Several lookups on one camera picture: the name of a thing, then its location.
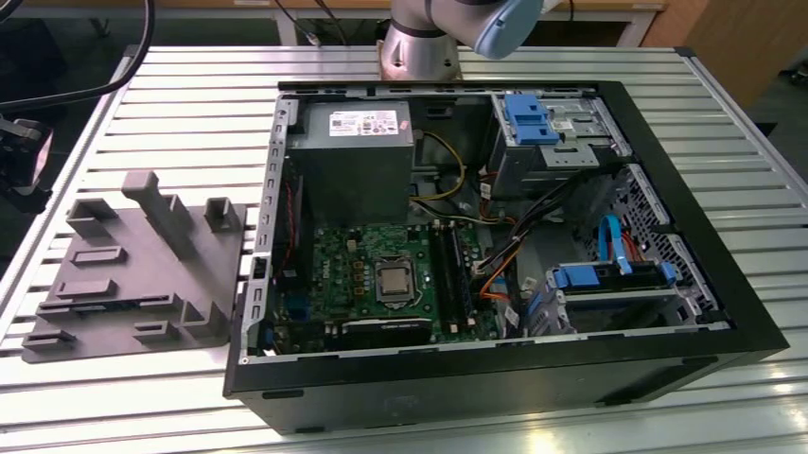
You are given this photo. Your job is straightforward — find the dark RAM stick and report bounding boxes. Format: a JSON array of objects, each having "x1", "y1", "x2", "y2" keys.
[
  {"x1": 449, "y1": 225, "x2": 475, "y2": 328},
  {"x1": 61, "y1": 300, "x2": 144, "y2": 315}
]

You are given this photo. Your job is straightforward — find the grey parts rack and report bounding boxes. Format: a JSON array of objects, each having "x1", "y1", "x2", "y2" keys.
[{"x1": 20, "y1": 169, "x2": 250, "y2": 365}]

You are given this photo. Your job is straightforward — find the grey power supply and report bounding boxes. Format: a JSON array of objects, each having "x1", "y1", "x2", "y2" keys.
[{"x1": 287, "y1": 100, "x2": 419, "y2": 227}]

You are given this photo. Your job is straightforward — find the green motherboard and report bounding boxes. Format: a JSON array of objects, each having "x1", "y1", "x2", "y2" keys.
[{"x1": 307, "y1": 221, "x2": 506, "y2": 355}]

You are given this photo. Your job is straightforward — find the silver CPU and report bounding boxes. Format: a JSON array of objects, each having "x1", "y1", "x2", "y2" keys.
[{"x1": 376, "y1": 262, "x2": 415, "y2": 295}]

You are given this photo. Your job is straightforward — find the CPU socket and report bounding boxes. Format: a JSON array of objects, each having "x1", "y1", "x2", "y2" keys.
[{"x1": 370, "y1": 253, "x2": 423, "y2": 311}]

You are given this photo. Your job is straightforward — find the black graphics card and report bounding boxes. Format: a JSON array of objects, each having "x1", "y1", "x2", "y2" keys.
[{"x1": 324, "y1": 316, "x2": 436, "y2": 352}]

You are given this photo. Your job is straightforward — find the blue drive bay latch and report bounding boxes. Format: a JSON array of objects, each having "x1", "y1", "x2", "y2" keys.
[{"x1": 502, "y1": 93, "x2": 562, "y2": 147}]

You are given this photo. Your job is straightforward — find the grey metal drive cage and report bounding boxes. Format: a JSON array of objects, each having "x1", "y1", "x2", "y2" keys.
[{"x1": 490, "y1": 92, "x2": 634, "y2": 201}]

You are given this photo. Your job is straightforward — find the black PC case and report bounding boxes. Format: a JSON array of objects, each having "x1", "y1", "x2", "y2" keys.
[{"x1": 220, "y1": 79, "x2": 792, "y2": 435}]

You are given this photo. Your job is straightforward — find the hard disk in blue carrier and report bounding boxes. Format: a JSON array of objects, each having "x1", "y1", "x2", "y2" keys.
[{"x1": 545, "y1": 261, "x2": 681, "y2": 298}]

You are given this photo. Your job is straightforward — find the wooden cabinet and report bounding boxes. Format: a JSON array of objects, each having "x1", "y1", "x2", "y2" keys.
[{"x1": 639, "y1": 0, "x2": 808, "y2": 111}]

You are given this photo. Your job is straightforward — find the dark chair base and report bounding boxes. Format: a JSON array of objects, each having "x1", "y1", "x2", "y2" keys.
[{"x1": 780, "y1": 60, "x2": 808, "y2": 87}]

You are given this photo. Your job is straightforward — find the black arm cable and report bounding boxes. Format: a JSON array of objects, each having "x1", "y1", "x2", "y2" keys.
[{"x1": 0, "y1": 0, "x2": 157, "y2": 114}]

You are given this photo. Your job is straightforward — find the red twisted wire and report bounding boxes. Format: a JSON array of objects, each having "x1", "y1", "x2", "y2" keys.
[{"x1": 282, "y1": 179, "x2": 303, "y2": 273}]

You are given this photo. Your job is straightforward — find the thin cable with plug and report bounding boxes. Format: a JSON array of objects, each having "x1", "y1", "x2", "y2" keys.
[{"x1": 271, "y1": 0, "x2": 346, "y2": 47}]

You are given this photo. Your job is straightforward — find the yellow wire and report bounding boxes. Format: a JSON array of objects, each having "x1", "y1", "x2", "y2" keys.
[{"x1": 407, "y1": 131, "x2": 470, "y2": 205}]

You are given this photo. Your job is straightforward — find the orange wires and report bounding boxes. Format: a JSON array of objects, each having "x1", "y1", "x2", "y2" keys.
[{"x1": 473, "y1": 235, "x2": 526, "y2": 302}]

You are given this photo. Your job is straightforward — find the black cable bundle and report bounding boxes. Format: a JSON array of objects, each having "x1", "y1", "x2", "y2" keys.
[{"x1": 506, "y1": 163, "x2": 626, "y2": 240}]

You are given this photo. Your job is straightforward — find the blue plastic drive rail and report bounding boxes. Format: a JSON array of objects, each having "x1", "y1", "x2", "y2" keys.
[{"x1": 523, "y1": 282, "x2": 557, "y2": 332}]

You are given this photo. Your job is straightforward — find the blue flat data cable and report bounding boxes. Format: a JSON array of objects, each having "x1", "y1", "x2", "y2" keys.
[{"x1": 594, "y1": 214, "x2": 634, "y2": 277}]

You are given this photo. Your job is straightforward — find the red flat data cable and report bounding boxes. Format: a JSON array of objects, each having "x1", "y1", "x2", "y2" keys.
[{"x1": 621, "y1": 229, "x2": 646, "y2": 264}]

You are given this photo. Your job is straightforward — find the white frame desk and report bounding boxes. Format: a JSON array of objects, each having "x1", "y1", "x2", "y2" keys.
[{"x1": 0, "y1": 0, "x2": 672, "y2": 48}]

